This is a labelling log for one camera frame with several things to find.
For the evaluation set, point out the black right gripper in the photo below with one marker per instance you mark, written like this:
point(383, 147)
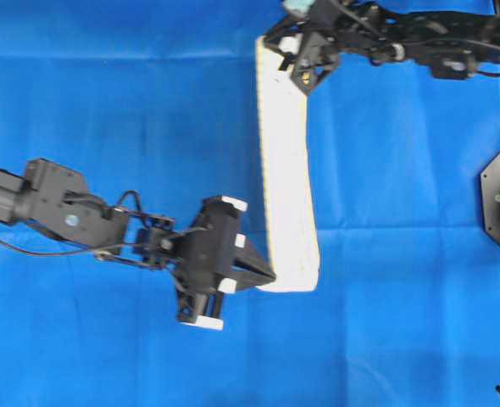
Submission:
point(315, 57)

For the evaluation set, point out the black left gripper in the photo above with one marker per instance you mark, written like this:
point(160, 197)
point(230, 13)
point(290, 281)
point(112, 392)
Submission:
point(207, 253)

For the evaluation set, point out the yellow striped towel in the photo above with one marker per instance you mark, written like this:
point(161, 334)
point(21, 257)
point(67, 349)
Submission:
point(292, 240)

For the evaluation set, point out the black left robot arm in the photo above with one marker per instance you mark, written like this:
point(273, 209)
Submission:
point(55, 201)

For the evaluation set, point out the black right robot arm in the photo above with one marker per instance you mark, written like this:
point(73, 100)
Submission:
point(452, 45)

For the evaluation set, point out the blue table cloth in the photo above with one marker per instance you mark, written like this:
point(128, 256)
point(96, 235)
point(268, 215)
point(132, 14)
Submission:
point(159, 97)

